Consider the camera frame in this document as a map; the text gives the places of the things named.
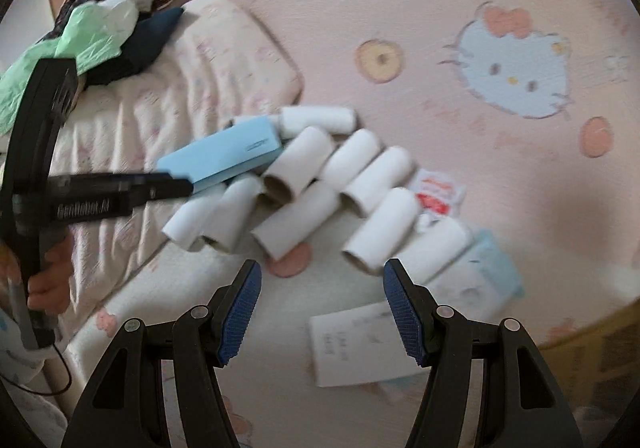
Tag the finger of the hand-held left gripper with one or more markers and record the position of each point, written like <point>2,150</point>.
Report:
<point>160,188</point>

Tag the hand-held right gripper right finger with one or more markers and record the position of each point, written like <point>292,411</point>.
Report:
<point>404,315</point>

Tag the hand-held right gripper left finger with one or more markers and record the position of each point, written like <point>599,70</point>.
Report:
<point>240,315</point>

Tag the light blue long box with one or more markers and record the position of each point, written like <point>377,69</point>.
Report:
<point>225,153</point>

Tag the person's left forearm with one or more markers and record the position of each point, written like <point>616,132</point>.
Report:
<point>20,373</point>

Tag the person's left hand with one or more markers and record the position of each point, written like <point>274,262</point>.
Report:
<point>52,278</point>

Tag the white paper sheet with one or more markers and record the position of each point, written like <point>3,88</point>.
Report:
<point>350,348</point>

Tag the blue wet wipes pack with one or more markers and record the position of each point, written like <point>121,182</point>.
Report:
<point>480,278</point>

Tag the pile of white paper tubes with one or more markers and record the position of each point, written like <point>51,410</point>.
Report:
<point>300,223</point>

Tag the red white small packet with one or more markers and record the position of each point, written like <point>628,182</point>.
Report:
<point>440,193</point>

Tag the pink printed pillow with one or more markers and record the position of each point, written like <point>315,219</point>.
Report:
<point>200,58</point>

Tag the navy blue cushion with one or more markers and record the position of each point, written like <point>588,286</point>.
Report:
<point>145,43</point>

